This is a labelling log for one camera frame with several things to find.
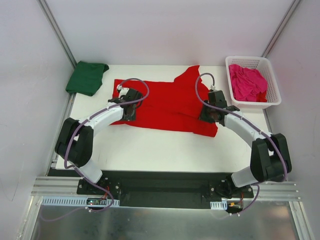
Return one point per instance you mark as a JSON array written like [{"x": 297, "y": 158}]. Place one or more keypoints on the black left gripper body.
[{"x": 130, "y": 114}]

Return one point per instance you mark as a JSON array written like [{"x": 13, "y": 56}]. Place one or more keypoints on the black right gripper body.
[{"x": 206, "y": 116}]

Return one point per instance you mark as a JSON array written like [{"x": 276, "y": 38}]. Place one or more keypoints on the red t shirt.
[{"x": 173, "y": 106}]

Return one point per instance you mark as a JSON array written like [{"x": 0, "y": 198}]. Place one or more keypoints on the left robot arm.
[{"x": 75, "y": 140}]

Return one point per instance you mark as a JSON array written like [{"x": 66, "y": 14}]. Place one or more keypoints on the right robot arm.
[{"x": 269, "y": 158}]

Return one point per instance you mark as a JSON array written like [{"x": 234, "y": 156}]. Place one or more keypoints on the pink t shirt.
[{"x": 246, "y": 83}]

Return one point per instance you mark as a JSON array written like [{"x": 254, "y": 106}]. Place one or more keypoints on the white plastic laundry basket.
[{"x": 263, "y": 65}]

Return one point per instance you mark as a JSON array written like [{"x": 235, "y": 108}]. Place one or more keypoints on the folded green t shirt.
[{"x": 86, "y": 78}]

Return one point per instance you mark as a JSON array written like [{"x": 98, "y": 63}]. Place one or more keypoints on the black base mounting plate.
[{"x": 151, "y": 189}]

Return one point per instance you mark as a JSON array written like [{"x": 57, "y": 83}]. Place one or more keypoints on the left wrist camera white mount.
[{"x": 122, "y": 91}]

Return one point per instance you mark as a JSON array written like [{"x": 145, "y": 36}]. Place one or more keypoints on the aluminium frame rail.
[{"x": 67, "y": 186}]

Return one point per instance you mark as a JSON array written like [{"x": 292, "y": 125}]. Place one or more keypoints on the right white slotted cable duct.
[{"x": 219, "y": 205}]

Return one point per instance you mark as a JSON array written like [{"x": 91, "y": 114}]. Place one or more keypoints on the white slotted cable duct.
[
  {"x": 219, "y": 205},
  {"x": 79, "y": 202}
]

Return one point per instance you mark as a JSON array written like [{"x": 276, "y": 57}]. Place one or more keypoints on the left white slotted cable duct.
[{"x": 79, "y": 202}]

